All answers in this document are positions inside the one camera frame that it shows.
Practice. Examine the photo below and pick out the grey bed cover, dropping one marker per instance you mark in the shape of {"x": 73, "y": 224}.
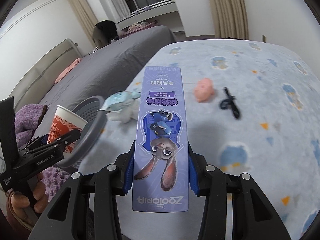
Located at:
{"x": 109, "y": 70}

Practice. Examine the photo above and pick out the light blue plastic packet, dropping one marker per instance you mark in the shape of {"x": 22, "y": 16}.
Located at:
{"x": 119, "y": 100}

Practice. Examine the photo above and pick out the beige bed headboard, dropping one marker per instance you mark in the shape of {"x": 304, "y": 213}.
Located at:
{"x": 40, "y": 78}

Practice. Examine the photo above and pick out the black chair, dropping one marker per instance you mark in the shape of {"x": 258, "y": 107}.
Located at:
{"x": 104, "y": 32}

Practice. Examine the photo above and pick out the purple Zootopia box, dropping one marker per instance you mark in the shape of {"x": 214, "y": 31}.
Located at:
{"x": 161, "y": 168}

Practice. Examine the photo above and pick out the pink pig toy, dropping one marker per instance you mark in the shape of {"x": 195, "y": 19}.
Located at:
{"x": 204, "y": 90}

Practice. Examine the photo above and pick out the red white paper cup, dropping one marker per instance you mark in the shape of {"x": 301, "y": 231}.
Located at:
{"x": 63, "y": 122}

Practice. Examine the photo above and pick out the beige curtain right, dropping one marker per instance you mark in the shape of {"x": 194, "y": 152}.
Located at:
{"x": 229, "y": 19}

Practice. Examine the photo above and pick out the pink pillow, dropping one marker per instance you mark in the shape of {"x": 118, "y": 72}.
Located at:
{"x": 67, "y": 70}

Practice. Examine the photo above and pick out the purple fleece blanket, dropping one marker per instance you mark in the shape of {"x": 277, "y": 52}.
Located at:
{"x": 27, "y": 120}

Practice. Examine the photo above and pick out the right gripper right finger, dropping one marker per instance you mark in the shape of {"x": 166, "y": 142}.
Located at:
{"x": 193, "y": 171}

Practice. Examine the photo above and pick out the left hand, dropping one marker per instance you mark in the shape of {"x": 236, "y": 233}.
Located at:
{"x": 19, "y": 203}

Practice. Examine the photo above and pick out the white window desk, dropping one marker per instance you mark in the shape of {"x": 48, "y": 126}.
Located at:
{"x": 165, "y": 13}

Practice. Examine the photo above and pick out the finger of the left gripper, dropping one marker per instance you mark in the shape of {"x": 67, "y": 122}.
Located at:
{"x": 34, "y": 143}
{"x": 66, "y": 139}

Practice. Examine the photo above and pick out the beige curtain left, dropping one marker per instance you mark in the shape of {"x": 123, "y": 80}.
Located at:
{"x": 85, "y": 16}

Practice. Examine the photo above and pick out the beige curtain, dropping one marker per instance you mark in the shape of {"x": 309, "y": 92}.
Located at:
{"x": 85, "y": 16}
{"x": 229, "y": 19}

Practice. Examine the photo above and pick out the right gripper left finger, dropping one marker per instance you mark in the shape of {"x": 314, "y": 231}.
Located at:
{"x": 128, "y": 169}

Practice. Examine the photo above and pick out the grey plastic waste basket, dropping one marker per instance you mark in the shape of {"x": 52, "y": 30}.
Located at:
{"x": 96, "y": 121}

